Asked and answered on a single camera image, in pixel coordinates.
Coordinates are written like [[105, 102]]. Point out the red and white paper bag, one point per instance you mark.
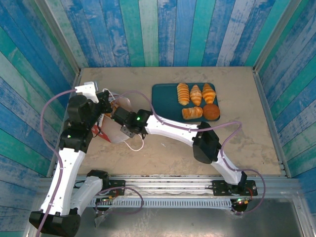
[[116, 133]]

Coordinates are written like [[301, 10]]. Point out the ridged spiral fake croissant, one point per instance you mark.
[[183, 93]]

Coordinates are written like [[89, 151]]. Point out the striped fake bread roll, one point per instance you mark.
[[192, 113]]

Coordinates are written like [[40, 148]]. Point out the pale fake croissant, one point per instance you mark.
[[196, 95]]

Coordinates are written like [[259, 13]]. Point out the round brown fake bun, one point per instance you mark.
[[211, 111]]

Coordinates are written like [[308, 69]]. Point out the golden fake croissant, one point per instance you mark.
[[209, 93]]

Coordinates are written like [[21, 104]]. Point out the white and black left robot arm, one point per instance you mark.
[[66, 177]]

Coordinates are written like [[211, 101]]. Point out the teal plastic tray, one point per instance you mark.
[[165, 98]]

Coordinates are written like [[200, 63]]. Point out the small black mounting plate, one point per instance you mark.
[[118, 185]]

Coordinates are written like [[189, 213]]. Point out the small circuit board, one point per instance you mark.
[[106, 198], [243, 201]]

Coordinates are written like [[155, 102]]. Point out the wide black mounting plate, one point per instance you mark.
[[219, 187]]

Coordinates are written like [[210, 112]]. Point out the aluminium corner post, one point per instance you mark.
[[60, 34], [272, 34]]

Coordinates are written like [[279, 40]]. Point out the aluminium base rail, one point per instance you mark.
[[168, 187]]

